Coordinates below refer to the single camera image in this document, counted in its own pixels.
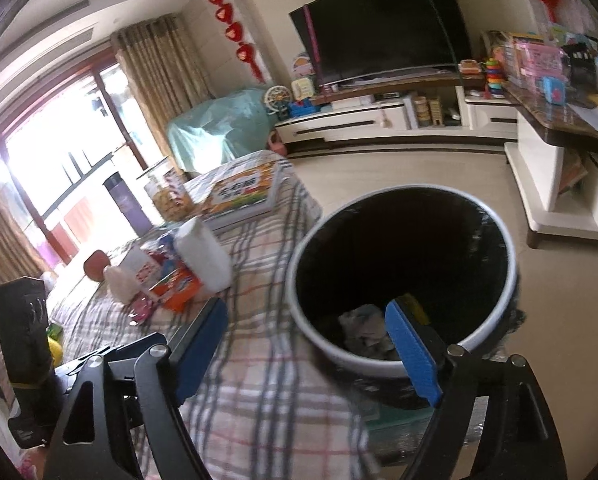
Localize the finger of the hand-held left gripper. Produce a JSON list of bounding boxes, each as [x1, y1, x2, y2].
[[55, 332, 168, 392]]

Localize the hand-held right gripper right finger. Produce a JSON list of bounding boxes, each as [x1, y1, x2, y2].
[[385, 294, 568, 480]]

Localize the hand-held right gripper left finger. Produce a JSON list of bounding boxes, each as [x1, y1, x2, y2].
[[43, 299, 228, 480]]

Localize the orange snack packet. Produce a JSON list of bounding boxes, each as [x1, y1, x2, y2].
[[149, 265, 204, 313]]

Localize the white box red print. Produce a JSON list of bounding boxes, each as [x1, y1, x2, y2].
[[124, 247, 164, 301]]

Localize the white tissue pack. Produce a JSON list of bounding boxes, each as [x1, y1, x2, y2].
[[173, 216, 234, 297]]

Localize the white trash bin black liner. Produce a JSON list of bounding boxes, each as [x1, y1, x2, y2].
[[285, 185, 527, 411]]

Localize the crumpled grey paper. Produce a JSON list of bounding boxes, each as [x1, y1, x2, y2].
[[338, 304, 402, 361]]

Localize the plaid tablecloth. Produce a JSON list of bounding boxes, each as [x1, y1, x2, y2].
[[49, 152, 370, 480]]

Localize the red apple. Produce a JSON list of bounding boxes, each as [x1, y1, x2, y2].
[[84, 250, 110, 281]]

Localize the beige patterned curtain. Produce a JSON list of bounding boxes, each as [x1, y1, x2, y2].
[[0, 160, 50, 301], [110, 14, 214, 171]]

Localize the purple thermos bottle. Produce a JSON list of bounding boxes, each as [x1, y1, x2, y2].
[[104, 170, 152, 236]]

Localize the clear cookie jar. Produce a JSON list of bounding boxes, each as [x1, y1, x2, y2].
[[144, 167, 194, 223]]

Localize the colourful children's book set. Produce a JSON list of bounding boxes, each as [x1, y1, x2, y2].
[[199, 157, 292, 223]]

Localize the sliding glass balcony door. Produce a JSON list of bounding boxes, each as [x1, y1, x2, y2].
[[0, 50, 150, 271]]

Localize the white cabinet brown top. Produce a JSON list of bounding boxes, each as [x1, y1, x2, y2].
[[501, 80, 598, 248]]

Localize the white television cabinet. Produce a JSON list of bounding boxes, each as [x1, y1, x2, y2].
[[274, 72, 520, 147]]

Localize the teal plastic cover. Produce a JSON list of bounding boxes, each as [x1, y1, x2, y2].
[[166, 87, 280, 173]]

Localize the blue toy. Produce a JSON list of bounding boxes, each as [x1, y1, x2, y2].
[[286, 100, 320, 118]]

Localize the ferris wheel toy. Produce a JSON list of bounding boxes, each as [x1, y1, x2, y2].
[[264, 85, 292, 118]]

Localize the yellow toy phone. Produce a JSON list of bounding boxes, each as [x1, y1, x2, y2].
[[291, 77, 316, 103]]

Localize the colourful stacking rings toy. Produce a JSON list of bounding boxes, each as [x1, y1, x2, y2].
[[484, 57, 504, 98]]

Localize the pink toy box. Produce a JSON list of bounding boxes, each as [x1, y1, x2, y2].
[[509, 35, 567, 86]]

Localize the black flat television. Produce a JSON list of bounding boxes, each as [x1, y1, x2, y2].
[[289, 0, 472, 86]]

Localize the red heart hanging decoration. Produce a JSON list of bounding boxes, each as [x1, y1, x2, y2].
[[208, 0, 267, 83]]

